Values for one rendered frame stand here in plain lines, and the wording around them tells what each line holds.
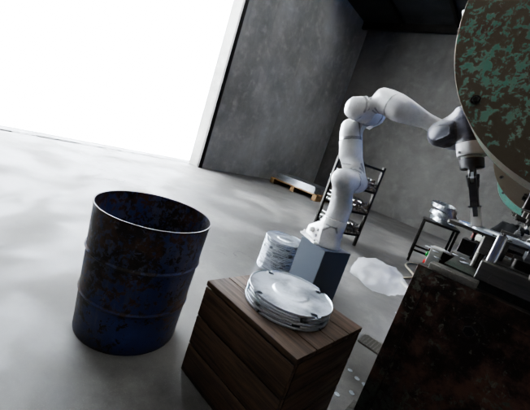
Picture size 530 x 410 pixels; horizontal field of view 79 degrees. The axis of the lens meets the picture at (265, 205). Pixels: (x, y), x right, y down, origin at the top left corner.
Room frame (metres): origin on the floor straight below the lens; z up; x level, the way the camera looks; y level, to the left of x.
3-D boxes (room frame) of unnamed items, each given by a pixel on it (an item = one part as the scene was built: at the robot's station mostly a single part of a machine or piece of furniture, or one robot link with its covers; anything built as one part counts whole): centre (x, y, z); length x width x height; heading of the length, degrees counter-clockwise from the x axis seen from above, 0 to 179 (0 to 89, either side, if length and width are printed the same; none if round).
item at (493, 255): (1.01, -0.73, 0.75); 0.03 x 0.03 x 0.10; 54
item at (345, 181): (1.53, -0.33, 0.71); 0.18 x 0.11 x 0.25; 143
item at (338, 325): (1.01, -0.17, 0.18); 0.40 x 0.38 x 0.35; 49
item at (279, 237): (2.21, -0.22, 0.23); 0.29 x 0.29 x 0.01
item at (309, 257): (1.56, -0.35, 0.23); 0.18 x 0.18 x 0.45; 35
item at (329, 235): (1.60, -0.33, 0.52); 0.22 x 0.19 x 0.14; 35
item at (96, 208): (1.14, 0.38, 0.24); 0.42 x 0.42 x 0.48
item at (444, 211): (3.97, -2.11, 0.40); 0.45 x 0.40 x 0.79; 156
